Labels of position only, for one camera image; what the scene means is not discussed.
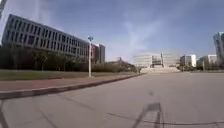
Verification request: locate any long grey glass building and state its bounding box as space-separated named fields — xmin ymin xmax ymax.
xmin=1 ymin=13 xmax=106 ymax=65

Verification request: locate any red brick pavement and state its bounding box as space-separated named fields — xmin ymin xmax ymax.
xmin=0 ymin=73 xmax=141 ymax=92

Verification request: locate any white block building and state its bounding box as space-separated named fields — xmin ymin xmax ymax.
xmin=179 ymin=54 xmax=198 ymax=68

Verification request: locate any pale low building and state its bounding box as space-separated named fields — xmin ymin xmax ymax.
xmin=196 ymin=54 xmax=219 ymax=71

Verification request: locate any row of trees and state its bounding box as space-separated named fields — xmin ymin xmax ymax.
xmin=0 ymin=43 xmax=138 ymax=74

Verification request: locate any grey stone kerb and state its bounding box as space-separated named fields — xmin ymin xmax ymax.
xmin=0 ymin=72 xmax=148 ymax=101

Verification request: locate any green grass strip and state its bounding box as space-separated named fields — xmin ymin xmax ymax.
xmin=0 ymin=68 xmax=134 ymax=81

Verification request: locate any tall grey building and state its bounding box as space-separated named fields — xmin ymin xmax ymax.
xmin=212 ymin=31 xmax=224 ymax=66

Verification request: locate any grey concrete road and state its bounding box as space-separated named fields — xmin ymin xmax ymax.
xmin=0 ymin=71 xmax=224 ymax=128

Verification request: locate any white lamp post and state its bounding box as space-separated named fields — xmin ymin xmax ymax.
xmin=87 ymin=35 xmax=94 ymax=78

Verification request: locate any wide pale building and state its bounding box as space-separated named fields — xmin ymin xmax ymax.
xmin=132 ymin=51 xmax=182 ymax=74

